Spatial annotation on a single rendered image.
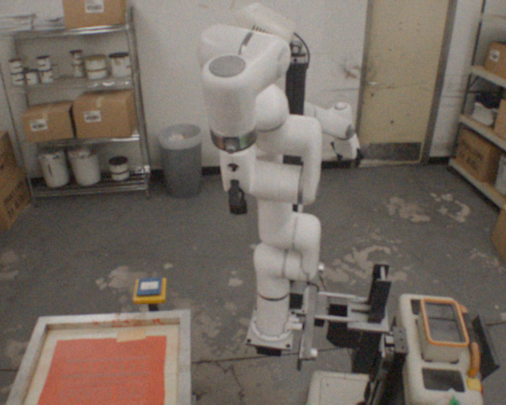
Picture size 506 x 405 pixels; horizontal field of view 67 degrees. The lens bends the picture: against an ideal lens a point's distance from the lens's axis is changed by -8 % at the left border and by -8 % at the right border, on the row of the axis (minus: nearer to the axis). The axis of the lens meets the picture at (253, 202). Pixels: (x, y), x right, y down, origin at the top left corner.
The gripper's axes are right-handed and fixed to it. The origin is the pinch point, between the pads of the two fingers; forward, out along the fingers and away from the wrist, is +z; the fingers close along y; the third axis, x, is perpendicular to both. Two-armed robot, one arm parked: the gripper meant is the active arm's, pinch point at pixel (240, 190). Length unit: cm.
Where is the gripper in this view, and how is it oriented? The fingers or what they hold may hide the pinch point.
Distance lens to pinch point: 78.3
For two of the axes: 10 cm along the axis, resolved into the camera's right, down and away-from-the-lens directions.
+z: 0.4, 5.6, 8.3
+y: 0.5, -8.3, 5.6
